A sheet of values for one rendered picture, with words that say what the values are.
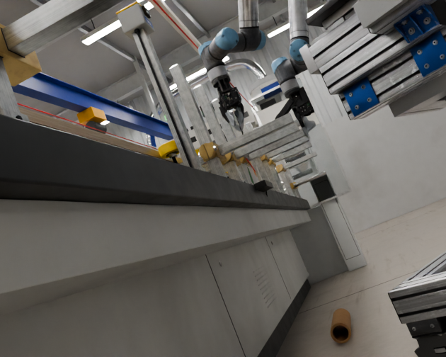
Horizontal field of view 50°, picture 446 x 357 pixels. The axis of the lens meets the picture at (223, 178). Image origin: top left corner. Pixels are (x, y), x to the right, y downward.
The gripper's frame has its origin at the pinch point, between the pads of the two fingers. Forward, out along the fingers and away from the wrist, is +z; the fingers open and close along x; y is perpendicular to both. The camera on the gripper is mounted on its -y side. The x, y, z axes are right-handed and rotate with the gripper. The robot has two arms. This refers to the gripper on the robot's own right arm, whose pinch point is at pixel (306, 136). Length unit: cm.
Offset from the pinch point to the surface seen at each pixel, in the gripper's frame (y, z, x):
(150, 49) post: -28, -26, -82
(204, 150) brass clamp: -30, 1, -59
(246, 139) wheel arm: -17, 2, -52
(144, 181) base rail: -25, 18, -128
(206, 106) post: -29.0, -20.9, -30.8
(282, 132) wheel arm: -7.0, -0.2, -26.6
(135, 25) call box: -29, -33, -84
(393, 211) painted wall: 86, 71, 849
